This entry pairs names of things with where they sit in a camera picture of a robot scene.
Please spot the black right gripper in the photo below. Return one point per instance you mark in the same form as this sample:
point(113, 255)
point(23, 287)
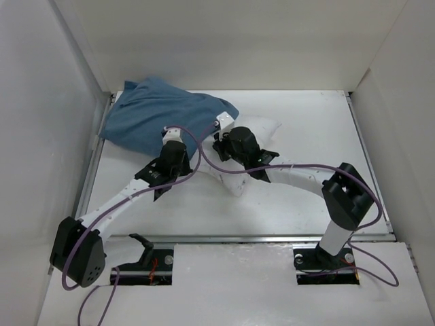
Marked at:
point(219, 142)

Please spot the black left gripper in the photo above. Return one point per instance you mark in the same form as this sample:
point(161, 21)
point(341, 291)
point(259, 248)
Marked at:
point(186, 169)

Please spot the blue pillowcase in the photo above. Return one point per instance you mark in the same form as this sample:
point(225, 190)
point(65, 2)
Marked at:
point(144, 109)

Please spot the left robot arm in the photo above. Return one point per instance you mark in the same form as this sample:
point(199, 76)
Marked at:
point(79, 250)

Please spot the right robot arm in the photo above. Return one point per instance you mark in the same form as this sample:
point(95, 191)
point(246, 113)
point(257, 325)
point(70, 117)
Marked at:
point(345, 193)

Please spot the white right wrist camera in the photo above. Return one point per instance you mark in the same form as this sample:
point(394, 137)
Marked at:
point(224, 123)

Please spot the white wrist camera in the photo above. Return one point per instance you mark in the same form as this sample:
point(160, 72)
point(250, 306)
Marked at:
point(171, 134)
point(224, 123)

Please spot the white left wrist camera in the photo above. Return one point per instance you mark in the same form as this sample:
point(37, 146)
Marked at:
point(171, 134)

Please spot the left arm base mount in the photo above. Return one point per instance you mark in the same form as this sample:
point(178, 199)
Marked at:
point(153, 268)

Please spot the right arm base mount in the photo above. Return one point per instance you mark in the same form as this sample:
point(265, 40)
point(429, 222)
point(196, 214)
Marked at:
point(314, 266)

